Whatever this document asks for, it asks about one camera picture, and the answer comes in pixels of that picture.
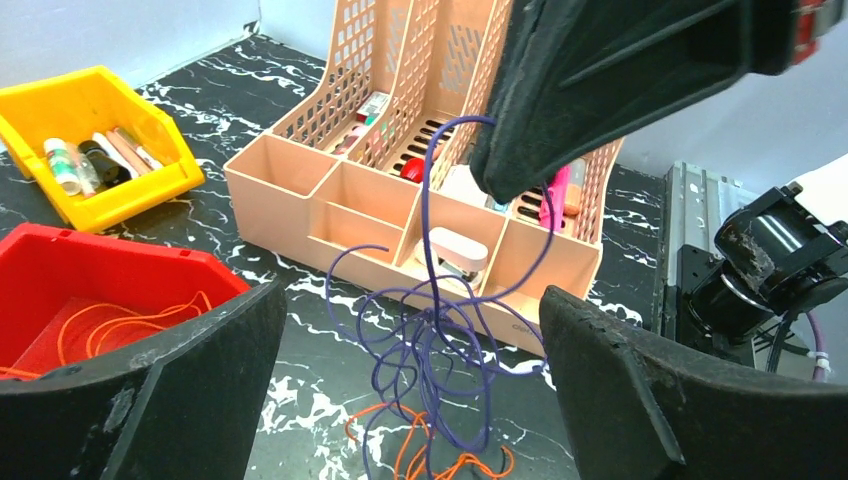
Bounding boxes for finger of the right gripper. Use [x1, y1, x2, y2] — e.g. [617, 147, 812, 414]
[470, 0, 799, 202]

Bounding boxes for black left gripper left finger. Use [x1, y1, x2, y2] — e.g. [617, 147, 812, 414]
[1, 281, 287, 479]

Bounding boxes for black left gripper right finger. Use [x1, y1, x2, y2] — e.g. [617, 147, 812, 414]
[539, 286, 847, 479]

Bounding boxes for purple wire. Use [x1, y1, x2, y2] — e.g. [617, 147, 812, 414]
[324, 115, 559, 480]

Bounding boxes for orange wire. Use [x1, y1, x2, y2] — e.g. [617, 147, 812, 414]
[0, 291, 215, 382]
[344, 402, 517, 480]

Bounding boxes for pink item in organizer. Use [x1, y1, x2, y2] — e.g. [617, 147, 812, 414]
[539, 166, 571, 233]

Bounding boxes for red plastic bin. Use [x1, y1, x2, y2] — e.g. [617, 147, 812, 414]
[1, 223, 248, 381]

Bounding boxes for red marker in organizer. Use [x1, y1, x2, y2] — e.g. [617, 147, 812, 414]
[400, 157, 426, 184]

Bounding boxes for white eraser in organizer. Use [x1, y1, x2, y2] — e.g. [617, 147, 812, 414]
[429, 227, 489, 292]

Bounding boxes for pink desk organizer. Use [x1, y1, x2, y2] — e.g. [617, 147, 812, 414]
[224, 1, 621, 355]

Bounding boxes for orange-yellow plastic bin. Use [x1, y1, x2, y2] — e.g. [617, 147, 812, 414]
[1, 66, 205, 233]

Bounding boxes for orange wire in red bin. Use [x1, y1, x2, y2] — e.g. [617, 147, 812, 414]
[0, 291, 215, 382]

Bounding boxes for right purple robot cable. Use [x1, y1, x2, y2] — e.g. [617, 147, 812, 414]
[804, 309, 833, 384]

